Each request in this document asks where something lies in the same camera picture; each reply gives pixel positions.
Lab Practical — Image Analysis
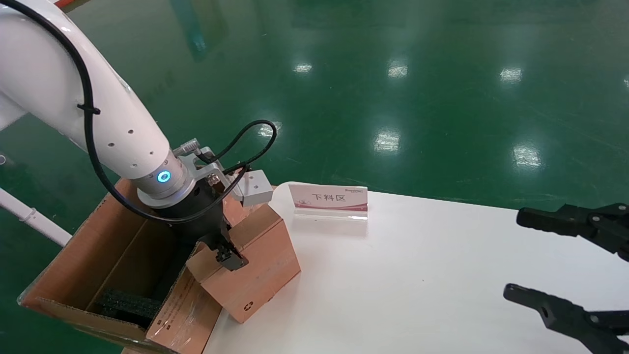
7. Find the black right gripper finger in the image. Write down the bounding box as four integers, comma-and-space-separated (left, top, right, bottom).
516, 203, 629, 262
503, 284, 629, 354

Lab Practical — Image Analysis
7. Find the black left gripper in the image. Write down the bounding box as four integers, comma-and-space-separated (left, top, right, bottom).
150, 178, 249, 272

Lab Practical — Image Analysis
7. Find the small cardboard box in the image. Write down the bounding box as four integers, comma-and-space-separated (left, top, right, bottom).
186, 203, 301, 324

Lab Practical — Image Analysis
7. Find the large open cardboard box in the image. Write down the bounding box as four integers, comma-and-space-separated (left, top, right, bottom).
17, 177, 276, 354

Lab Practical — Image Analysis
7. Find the black foam insert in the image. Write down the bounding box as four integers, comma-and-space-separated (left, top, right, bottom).
96, 289, 163, 325

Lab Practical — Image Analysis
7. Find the acrylic sign with red print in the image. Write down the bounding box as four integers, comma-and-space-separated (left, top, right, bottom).
288, 183, 369, 220

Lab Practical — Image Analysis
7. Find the white pipe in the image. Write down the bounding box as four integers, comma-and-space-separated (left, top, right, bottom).
0, 189, 73, 246

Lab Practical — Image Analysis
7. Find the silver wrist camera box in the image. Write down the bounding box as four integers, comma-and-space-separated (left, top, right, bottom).
179, 139, 273, 207

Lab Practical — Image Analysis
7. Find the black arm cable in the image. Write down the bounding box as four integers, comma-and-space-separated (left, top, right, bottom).
0, 0, 278, 224

